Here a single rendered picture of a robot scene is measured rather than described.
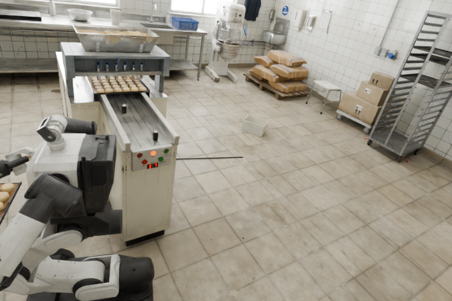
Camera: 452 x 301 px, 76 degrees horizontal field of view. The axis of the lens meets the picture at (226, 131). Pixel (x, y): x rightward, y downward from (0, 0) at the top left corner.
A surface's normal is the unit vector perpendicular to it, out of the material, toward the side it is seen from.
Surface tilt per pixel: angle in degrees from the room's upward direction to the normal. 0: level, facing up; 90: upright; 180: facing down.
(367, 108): 88
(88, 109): 90
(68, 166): 41
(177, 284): 0
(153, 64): 90
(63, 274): 18
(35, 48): 90
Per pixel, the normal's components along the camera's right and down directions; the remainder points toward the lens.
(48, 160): 0.15, -0.87
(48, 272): 0.45, -0.82
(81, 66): 0.50, 0.48
